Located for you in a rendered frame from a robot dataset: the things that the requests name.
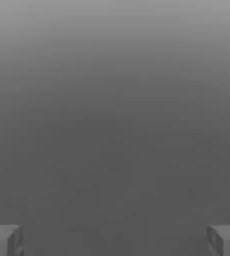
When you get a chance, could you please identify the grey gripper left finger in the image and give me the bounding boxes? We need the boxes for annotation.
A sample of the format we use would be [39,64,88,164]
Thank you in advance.
[0,224,25,256]

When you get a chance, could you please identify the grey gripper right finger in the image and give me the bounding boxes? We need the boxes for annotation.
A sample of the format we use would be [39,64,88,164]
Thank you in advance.
[205,224,230,256]

